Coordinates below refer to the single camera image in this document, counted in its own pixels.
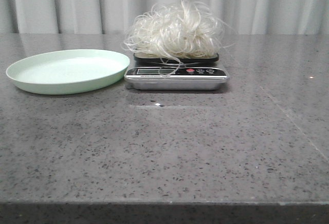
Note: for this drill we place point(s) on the white vermicelli noodle bundle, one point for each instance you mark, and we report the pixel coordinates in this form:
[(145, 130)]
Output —
[(177, 31)]

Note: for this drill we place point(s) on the black silver kitchen scale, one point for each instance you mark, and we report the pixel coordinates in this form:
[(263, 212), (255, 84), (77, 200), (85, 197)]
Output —
[(195, 73)]

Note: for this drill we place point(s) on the light green plastic plate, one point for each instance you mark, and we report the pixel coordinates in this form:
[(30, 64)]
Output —
[(68, 71)]

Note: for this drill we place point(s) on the white pleated curtain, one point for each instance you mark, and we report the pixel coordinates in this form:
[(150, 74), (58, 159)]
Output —
[(104, 16)]

